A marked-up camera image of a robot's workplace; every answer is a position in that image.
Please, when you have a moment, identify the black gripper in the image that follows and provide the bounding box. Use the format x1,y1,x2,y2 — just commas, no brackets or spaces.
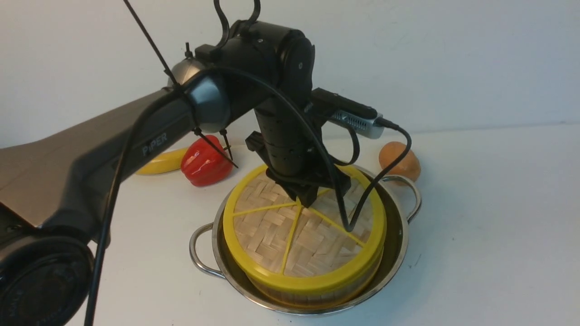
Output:
245,97,335,207

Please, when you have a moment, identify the yellow rimmed bamboo steamer lid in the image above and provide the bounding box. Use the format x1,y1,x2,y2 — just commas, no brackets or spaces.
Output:
222,165,387,295

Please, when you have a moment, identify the yellow rimmed bamboo steamer basket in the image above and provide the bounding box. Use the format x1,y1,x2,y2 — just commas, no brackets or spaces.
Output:
248,252,383,309

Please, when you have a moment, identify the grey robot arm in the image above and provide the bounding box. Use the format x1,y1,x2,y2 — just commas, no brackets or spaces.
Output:
1,20,350,326

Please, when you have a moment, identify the stainless steel pot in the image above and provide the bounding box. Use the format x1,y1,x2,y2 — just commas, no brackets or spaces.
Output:
189,175,423,317

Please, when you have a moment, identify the red bell pepper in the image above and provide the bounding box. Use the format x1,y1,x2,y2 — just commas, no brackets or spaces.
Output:
180,138,233,187

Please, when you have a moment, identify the brown potato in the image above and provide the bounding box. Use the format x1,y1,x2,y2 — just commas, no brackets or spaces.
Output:
378,142,422,182

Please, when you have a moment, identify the yellow banana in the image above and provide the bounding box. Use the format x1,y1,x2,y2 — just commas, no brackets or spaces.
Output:
136,147,188,175

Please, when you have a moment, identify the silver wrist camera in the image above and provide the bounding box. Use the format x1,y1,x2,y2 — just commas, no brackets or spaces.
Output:
310,87,385,139

